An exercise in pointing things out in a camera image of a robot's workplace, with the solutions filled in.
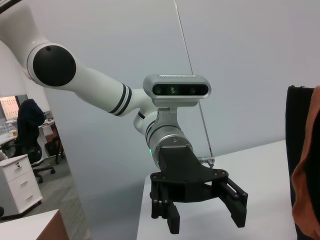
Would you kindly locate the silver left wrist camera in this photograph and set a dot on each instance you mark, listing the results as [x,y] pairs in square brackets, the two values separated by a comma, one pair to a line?
[180,90]

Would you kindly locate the black office chair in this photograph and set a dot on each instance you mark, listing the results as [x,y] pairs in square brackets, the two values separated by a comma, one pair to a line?
[32,153]

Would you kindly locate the dark blue jacket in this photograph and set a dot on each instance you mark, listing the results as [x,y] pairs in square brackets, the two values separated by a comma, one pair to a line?
[28,117]

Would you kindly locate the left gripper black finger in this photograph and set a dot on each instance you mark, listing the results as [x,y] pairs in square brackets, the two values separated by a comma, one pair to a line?
[237,205]
[172,220]

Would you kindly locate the small black bag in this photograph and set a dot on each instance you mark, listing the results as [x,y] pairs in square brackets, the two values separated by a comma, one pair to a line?
[52,148]

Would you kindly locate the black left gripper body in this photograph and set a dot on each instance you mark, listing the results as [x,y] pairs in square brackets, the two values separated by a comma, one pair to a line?
[180,172]

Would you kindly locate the white office desk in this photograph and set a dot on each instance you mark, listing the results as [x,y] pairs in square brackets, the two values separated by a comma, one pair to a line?
[47,130]

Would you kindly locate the white drawer cabinet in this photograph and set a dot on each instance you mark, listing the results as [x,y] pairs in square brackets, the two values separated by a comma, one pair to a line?
[20,180]

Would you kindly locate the window with blinds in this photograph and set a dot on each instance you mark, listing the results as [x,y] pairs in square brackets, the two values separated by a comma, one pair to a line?
[8,107]

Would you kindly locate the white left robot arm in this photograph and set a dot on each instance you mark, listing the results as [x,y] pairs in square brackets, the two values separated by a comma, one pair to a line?
[100,87]

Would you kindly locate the white table brown edge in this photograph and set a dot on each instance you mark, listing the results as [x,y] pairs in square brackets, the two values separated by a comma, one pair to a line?
[25,227]

